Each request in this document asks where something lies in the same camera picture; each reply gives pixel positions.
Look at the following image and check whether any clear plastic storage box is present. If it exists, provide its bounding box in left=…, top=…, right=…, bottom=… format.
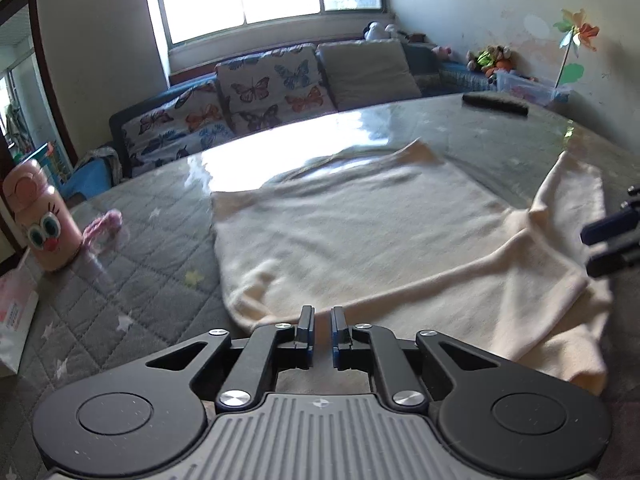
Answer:
left=494, top=69, right=572, bottom=107

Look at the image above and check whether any white and black plush toy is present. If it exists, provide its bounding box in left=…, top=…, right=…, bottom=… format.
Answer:
left=363, top=21, right=402, bottom=42

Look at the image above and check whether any brown door frame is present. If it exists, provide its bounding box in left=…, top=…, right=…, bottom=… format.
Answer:
left=0, top=0, right=78, bottom=166

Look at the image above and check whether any grey sofa cushion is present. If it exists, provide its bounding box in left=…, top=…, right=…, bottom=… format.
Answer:
left=317, top=38, right=424, bottom=111

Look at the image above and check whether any cream knit sweater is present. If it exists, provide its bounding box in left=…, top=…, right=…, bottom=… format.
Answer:
left=210, top=140, right=614, bottom=397

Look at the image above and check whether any small butterfly print cushion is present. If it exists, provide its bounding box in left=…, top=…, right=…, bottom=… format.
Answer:
left=121, top=81, right=237, bottom=179

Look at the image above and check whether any pink braided bottle strap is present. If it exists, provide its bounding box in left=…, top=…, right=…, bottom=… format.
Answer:
left=81, top=209, right=124, bottom=253

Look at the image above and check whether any pink cartoon water bottle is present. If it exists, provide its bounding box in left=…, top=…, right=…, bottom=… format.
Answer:
left=2, top=159, right=84, bottom=273

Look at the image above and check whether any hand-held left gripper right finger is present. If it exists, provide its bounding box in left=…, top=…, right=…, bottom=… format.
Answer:
left=330, top=306, right=502, bottom=412

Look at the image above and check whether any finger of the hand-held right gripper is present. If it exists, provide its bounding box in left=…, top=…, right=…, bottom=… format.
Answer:
left=587, top=237, right=640, bottom=279
left=580, top=208, right=640, bottom=246

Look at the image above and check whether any white and pink packet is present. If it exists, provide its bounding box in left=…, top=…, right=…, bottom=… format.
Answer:
left=0, top=259, right=40, bottom=379

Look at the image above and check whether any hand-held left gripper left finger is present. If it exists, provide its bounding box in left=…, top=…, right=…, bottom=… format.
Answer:
left=145, top=305, right=316, bottom=412

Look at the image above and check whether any black remote control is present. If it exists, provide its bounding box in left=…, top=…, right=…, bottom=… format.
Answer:
left=462, top=92, right=530, bottom=118

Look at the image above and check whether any colourful pinwheel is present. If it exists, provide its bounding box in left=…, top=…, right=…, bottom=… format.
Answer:
left=552, top=8, right=601, bottom=87

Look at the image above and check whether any orange and green plush toy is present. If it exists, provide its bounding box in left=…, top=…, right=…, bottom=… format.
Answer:
left=466, top=44, right=516, bottom=74

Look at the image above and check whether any dark blue sofa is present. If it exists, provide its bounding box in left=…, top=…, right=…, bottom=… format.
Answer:
left=108, top=39, right=501, bottom=181

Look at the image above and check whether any large butterfly print cushion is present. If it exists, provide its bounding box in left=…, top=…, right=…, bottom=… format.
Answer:
left=215, top=44, right=337, bottom=135

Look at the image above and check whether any blue cloth on chair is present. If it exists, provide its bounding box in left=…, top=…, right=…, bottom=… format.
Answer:
left=61, top=146, right=124, bottom=202

